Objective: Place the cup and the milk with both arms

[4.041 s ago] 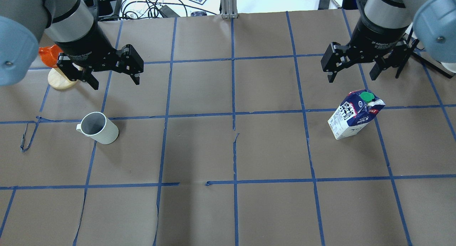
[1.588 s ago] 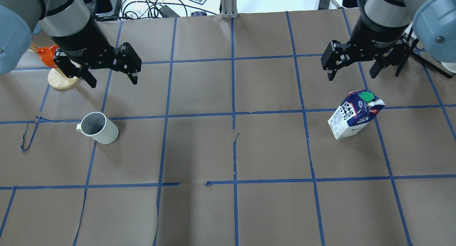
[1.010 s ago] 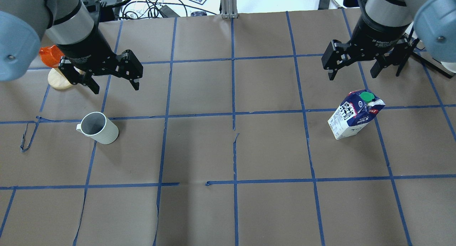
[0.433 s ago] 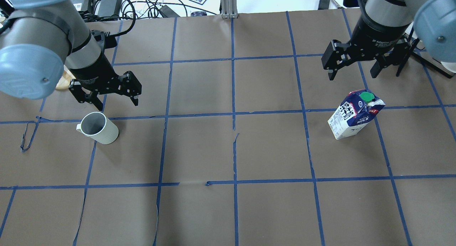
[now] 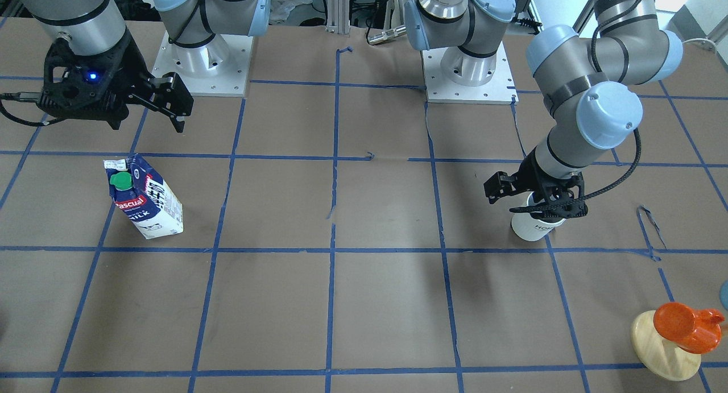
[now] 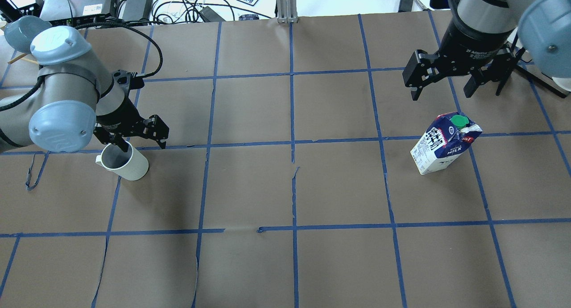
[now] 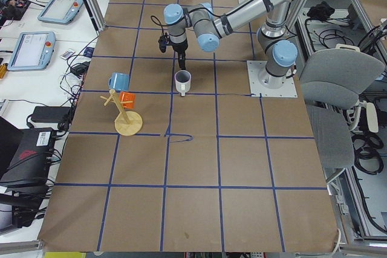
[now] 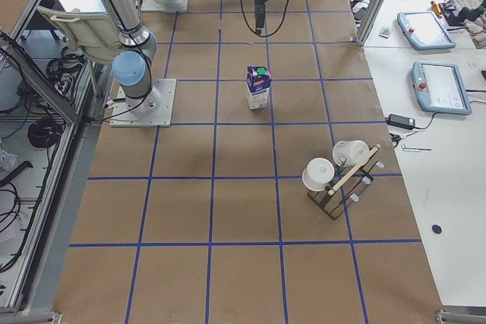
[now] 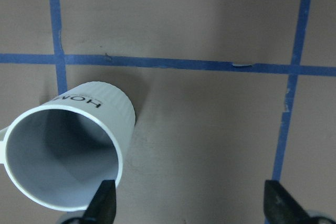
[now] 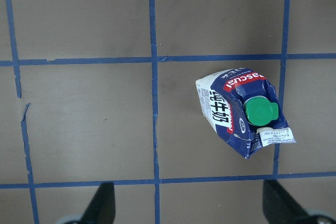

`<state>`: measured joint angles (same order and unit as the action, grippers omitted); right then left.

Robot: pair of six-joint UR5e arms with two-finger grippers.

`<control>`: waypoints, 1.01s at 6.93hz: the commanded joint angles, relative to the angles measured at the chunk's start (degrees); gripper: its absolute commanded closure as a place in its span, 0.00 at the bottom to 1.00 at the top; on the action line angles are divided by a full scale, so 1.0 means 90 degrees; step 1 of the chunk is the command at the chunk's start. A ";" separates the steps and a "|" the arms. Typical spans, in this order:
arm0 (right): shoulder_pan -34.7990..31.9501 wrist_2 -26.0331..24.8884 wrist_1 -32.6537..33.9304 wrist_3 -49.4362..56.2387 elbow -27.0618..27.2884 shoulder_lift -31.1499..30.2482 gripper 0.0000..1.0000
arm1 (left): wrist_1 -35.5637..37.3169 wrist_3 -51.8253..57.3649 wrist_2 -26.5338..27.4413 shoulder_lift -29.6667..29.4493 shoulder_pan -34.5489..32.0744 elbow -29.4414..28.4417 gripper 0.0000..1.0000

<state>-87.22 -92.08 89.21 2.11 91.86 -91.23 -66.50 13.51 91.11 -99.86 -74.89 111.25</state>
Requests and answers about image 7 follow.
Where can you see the black computer box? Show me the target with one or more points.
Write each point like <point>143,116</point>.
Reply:
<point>24,156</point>

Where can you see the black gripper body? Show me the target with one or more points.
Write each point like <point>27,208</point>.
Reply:
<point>179,48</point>

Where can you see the small remote control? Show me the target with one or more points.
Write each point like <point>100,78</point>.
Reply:
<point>67,54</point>

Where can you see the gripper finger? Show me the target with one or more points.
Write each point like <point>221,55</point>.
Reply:
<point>182,60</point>

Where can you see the blue mug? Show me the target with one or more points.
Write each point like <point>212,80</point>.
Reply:
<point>119,82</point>

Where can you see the orange mug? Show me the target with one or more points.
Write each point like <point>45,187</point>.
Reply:
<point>127,99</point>

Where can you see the teach pendant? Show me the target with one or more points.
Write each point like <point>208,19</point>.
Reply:
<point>60,11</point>
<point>33,51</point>

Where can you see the grey office chair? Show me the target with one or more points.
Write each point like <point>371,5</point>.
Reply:
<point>331,82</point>

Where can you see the upper teach pendant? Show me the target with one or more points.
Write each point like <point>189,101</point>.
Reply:
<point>60,11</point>

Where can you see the lower teach pendant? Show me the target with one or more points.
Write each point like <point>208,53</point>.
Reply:
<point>33,51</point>

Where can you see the white mug grey inside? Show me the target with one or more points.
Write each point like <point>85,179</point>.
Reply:
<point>182,81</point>

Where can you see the black power adapter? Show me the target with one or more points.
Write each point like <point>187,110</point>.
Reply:
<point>50,114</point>

